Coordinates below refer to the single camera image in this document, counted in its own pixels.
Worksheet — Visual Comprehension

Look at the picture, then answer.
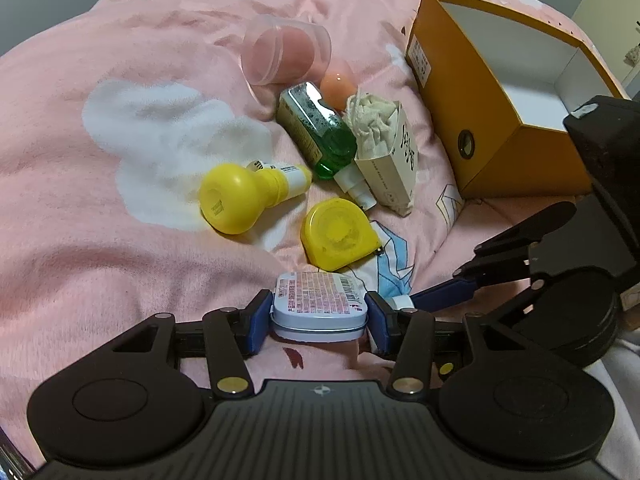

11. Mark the pink printed blanket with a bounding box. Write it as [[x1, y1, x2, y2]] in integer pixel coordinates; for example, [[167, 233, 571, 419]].
[[0, 0, 640, 466]]

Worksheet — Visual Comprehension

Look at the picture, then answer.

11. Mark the clear plastic container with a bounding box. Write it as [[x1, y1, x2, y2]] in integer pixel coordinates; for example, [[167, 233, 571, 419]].
[[241, 14, 333, 87]]

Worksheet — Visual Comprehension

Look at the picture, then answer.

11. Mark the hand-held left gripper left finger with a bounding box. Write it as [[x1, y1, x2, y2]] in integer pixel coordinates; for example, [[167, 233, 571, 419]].
[[111, 289, 275, 397]]

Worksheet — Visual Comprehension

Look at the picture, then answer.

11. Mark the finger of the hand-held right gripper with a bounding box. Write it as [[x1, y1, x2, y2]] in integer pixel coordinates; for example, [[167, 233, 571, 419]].
[[474, 202, 577, 263], [410, 259, 548, 322]]

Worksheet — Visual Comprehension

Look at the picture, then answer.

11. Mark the green liquid bottle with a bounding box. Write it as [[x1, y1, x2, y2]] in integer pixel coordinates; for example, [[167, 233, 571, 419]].
[[276, 82, 378, 211]]

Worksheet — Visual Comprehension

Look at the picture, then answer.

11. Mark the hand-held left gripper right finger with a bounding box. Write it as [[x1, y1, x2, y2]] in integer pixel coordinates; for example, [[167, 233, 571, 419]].
[[364, 291, 506, 397]]

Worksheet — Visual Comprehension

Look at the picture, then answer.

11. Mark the white labelled tin box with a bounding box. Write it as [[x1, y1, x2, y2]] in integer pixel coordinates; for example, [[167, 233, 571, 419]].
[[270, 271, 371, 343]]

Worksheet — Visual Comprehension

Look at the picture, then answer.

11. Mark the orange cardboard box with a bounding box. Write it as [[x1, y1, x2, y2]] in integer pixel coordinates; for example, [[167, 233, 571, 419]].
[[404, 0, 633, 200]]

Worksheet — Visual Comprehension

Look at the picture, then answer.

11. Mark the beige tissue pack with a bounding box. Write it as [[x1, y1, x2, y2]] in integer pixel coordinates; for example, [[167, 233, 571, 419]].
[[342, 89, 421, 217]]

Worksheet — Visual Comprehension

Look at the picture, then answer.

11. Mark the white cloth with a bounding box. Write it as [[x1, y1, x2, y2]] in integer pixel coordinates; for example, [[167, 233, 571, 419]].
[[582, 335, 640, 480]]

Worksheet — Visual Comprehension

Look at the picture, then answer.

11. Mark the white cabinet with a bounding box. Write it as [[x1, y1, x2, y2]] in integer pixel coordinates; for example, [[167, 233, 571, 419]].
[[570, 0, 640, 86]]

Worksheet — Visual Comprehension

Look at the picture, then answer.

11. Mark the yellow tape measure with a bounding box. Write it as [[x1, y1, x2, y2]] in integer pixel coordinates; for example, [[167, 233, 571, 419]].
[[300, 199, 385, 273]]

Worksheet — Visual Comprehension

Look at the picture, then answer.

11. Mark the orange egg-shaped sponge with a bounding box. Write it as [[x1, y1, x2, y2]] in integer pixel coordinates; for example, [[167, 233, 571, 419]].
[[320, 57, 357, 112]]

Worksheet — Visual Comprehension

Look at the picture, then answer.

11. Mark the yellow bottle with bulbous cap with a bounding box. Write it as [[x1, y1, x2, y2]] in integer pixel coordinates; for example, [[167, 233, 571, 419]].
[[199, 160, 312, 235]]

